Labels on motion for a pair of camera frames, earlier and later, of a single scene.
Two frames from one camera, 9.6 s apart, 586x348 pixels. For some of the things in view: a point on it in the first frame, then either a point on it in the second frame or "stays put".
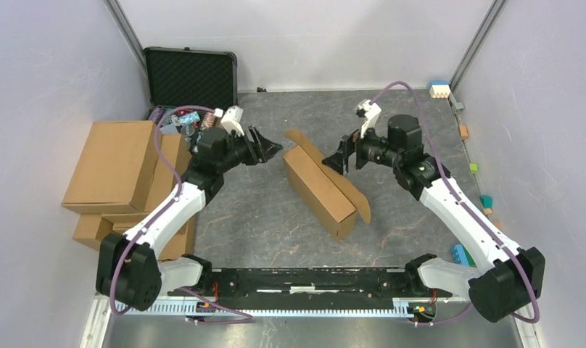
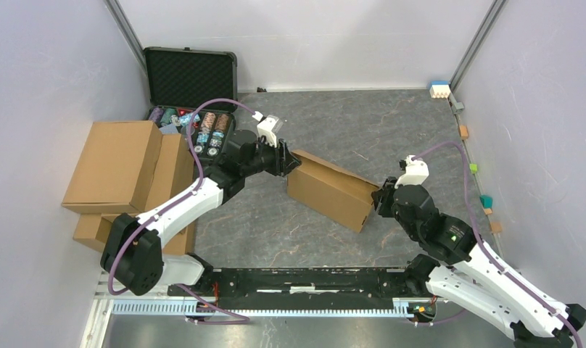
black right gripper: (339, 160) → (384, 194)
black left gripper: (260, 150) → (284, 161)
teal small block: (487, 201) stays put
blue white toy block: (439, 89) stays put
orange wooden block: (463, 131) stays put
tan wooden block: (497, 224) stays put
